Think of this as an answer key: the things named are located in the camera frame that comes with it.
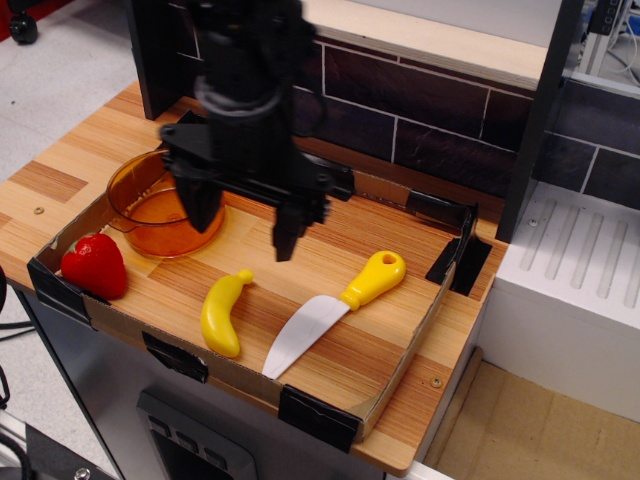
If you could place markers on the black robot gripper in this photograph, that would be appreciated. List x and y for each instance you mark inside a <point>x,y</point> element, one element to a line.
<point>247,148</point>

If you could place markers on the yellow toy banana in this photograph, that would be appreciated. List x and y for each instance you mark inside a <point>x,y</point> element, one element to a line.
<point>215,319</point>

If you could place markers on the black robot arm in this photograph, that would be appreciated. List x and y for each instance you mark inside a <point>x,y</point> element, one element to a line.
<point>252,53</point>

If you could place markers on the orange transparent plastic pot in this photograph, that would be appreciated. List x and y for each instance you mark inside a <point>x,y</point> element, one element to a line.
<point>147,209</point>

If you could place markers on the cardboard fence with black tape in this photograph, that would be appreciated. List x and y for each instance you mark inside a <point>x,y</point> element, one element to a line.
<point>381,377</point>

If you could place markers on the yellow white toy knife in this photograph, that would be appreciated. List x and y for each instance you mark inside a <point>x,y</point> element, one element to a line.
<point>383,271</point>

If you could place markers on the red toy strawberry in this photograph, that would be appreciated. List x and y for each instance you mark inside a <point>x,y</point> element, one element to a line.
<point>95,263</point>

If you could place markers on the grey toy oven panel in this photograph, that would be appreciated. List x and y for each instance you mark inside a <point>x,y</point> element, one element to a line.
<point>187,449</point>

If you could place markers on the black caster wheel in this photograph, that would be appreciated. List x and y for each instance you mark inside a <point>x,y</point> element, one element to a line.
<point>23,29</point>

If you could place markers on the white toy sink drainboard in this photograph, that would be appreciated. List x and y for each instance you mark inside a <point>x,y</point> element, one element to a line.
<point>563,311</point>

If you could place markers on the dark grey kitchen frame post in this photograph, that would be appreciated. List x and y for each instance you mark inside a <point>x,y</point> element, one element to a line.
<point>549,84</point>

